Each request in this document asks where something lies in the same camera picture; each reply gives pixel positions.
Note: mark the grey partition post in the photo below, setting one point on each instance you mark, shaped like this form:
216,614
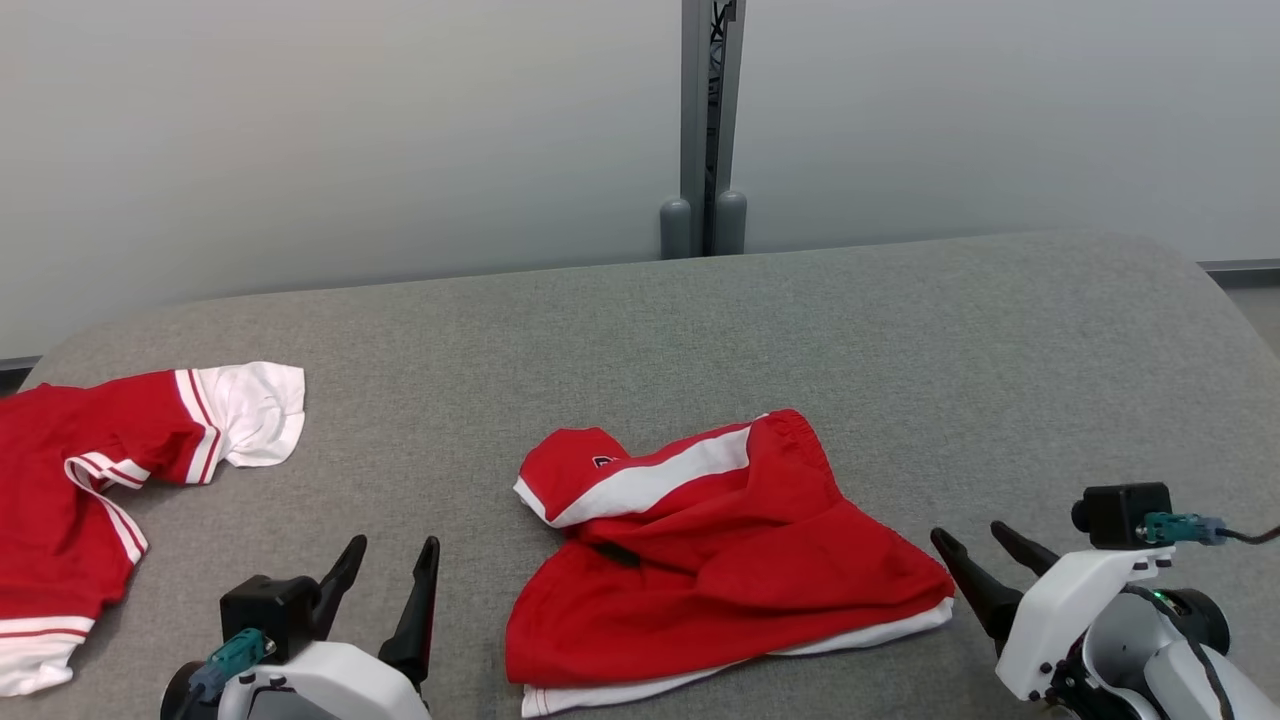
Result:
712,100

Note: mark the red white sports shirt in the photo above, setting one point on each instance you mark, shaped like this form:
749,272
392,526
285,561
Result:
60,480

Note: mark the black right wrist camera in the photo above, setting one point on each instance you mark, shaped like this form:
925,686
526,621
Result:
1120,515

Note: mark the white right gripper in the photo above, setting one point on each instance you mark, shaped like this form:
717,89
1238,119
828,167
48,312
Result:
1075,610

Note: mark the red shorts with white stripes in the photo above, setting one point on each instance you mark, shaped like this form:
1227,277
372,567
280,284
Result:
730,560

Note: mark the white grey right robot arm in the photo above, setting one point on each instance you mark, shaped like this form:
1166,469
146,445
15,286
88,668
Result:
1160,660

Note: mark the grey cylindrical post foot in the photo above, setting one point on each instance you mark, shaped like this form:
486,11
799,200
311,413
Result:
676,230
730,225

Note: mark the teal camera connector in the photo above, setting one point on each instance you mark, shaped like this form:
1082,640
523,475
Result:
232,660
1180,527

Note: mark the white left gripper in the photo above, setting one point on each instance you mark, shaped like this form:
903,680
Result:
330,685

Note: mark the teal right camera connector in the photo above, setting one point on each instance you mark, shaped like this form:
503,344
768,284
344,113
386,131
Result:
1180,527

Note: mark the teal left camera connector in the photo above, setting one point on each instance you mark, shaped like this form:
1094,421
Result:
232,660

